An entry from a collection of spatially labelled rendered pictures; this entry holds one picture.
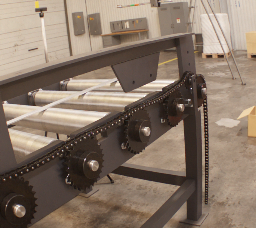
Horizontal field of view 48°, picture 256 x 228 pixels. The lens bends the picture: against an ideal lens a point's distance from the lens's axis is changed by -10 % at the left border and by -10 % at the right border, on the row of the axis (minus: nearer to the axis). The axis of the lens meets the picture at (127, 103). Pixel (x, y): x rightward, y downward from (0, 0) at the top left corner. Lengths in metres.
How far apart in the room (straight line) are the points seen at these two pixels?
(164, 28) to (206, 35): 2.81
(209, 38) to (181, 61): 7.73
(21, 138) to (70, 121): 0.27
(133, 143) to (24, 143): 0.39
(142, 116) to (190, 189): 0.76
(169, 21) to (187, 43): 9.95
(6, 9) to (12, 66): 2.21
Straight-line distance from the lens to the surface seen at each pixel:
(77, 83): 2.07
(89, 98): 1.61
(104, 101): 1.54
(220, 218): 2.04
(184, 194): 1.73
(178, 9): 11.40
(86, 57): 0.91
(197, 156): 1.77
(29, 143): 1.07
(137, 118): 1.14
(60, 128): 1.35
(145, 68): 1.29
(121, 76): 1.16
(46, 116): 1.42
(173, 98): 1.37
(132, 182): 2.56
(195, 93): 1.53
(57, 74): 0.93
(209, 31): 9.24
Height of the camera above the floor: 1.25
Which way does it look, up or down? 15 degrees down
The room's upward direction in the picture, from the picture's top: 7 degrees counter-clockwise
